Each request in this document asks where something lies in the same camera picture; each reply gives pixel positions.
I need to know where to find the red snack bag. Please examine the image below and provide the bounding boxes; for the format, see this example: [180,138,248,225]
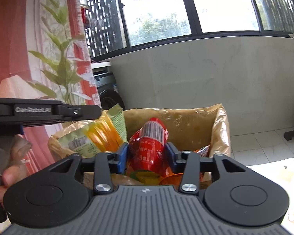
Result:
[130,117,169,174]

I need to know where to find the person's left hand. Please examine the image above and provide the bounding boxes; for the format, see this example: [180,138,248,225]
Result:
[0,135,32,205]

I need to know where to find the light green snack bag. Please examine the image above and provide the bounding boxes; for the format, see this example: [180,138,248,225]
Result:
[58,104,127,158]

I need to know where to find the brown cardboard box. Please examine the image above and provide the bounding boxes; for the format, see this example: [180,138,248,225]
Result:
[48,104,231,161]

